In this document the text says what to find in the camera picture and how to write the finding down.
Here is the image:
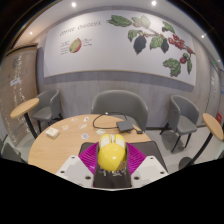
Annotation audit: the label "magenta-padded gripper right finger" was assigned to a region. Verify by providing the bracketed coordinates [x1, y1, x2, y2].
[124, 142, 169, 188]

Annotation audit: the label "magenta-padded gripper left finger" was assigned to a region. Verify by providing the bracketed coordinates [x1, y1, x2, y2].
[55, 142, 101, 188]

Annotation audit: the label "yellow computer mouse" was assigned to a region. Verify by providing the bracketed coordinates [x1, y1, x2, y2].
[97, 133, 128, 173]

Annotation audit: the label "small white box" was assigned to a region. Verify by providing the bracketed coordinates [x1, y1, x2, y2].
[45, 126, 61, 139]

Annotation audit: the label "dark grey adapter box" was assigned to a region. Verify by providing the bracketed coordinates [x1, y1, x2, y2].
[115, 119, 135, 133]

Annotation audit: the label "grey upholstered chair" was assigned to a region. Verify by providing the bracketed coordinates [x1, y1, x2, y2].
[0, 141, 24, 164]
[91, 89, 150, 133]
[159, 94, 200, 153]
[32, 88, 63, 133]

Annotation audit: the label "ceiling lights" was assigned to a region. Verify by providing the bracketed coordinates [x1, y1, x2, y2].
[28, 0, 208, 39]

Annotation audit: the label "brown wall panel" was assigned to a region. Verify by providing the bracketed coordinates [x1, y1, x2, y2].
[0, 44, 38, 141]

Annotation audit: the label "white wall mural panel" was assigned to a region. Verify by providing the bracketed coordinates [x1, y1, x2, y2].
[43, 9, 198, 88]

